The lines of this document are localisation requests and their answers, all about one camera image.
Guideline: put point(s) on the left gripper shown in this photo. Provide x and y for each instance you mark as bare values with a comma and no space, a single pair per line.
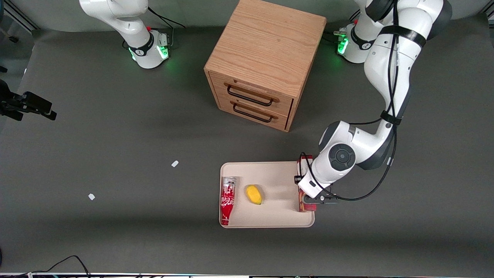
296,179

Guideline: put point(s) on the red cookie box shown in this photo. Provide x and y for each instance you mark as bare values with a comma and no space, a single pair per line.
307,208

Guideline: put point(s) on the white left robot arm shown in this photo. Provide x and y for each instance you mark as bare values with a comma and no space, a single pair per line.
393,69

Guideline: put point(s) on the beige plastic tray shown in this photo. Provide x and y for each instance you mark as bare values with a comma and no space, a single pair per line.
278,208

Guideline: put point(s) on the yellow fruit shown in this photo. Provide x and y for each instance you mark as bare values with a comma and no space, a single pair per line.
254,194

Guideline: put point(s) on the red soda can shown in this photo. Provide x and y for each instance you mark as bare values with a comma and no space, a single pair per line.
227,200

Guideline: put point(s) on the wooden drawer cabinet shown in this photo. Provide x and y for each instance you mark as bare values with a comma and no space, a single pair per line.
266,42

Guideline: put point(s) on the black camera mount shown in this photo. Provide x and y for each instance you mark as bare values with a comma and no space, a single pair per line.
34,102

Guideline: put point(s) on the aluminium frame rail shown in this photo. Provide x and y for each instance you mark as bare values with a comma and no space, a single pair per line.
19,17

